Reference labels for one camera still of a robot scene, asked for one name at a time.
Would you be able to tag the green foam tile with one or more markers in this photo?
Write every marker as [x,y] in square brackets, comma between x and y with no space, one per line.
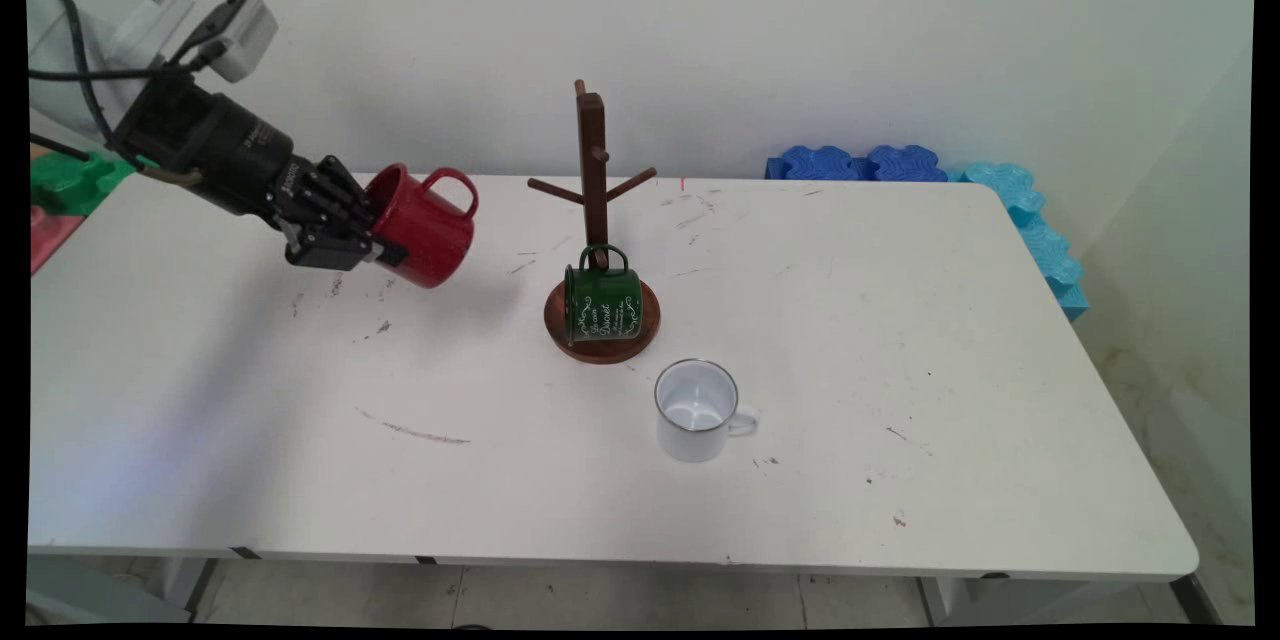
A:
[118,176]
[65,188]

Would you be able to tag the pink foam tile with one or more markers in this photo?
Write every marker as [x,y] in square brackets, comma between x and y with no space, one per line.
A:
[50,235]

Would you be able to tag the dark blue foam tile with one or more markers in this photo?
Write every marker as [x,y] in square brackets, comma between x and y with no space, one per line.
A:
[815,164]
[905,164]

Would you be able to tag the cyan foam tile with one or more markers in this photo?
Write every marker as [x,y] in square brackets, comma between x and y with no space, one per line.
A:
[1000,190]
[1055,270]

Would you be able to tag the dark wooden mug tree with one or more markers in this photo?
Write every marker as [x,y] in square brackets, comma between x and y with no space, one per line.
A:
[592,150]

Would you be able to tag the thin black rod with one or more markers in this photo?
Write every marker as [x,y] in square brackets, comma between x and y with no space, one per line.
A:
[58,148]

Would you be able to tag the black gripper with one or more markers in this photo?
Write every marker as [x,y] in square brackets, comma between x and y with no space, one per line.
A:
[250,160]

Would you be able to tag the red enamel mug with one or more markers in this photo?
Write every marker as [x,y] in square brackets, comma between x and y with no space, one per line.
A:
[430,230]

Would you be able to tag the green enamel mug white print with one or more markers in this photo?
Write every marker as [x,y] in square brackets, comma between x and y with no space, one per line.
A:
[605,305]

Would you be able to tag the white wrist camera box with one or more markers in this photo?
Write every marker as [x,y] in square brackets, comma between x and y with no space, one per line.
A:
[245,35]

